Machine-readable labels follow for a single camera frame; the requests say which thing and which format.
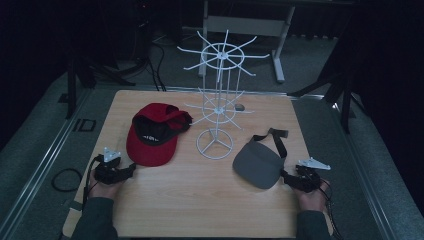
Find red baseball cap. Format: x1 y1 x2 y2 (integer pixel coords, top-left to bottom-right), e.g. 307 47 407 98
125 102 194 168

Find white wire hat rack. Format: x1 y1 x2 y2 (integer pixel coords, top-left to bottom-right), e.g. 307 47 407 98
176 29 271 161

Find person's right hand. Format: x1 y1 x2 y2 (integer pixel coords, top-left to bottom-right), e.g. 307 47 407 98
294 179 331 213

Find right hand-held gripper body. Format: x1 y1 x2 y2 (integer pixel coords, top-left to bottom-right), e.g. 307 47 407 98
290 157 332 193

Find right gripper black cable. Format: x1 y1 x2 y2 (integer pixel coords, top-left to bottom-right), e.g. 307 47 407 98
319 179 344 240

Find black metal stand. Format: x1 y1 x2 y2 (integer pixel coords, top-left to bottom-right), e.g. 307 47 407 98
64 49 136 120
288 63 358 135

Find metal floor rail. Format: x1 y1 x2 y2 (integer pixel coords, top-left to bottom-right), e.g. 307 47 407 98
0 88 93 240
331 98 399 240

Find black floor cables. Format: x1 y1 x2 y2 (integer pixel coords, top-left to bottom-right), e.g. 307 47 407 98
133 36 168 93

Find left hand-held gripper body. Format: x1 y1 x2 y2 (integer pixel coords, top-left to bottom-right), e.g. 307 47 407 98
94 147 127 186

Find person's left hand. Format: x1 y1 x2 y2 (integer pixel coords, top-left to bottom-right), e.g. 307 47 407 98
87 169 123 200

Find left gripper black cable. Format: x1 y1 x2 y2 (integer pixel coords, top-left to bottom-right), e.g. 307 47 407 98
82 154 105 209

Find white metal table frame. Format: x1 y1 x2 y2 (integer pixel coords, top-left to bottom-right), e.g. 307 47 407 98
198 0 296 84

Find grey sun visor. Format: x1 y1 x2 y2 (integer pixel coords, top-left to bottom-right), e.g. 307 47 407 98
232 127 290 191

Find black cable loop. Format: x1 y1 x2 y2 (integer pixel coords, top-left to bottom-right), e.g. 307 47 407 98
50 167 84 193

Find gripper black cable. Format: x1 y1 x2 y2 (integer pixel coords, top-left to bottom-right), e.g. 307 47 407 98
82 154 105 209
319 179 344 240

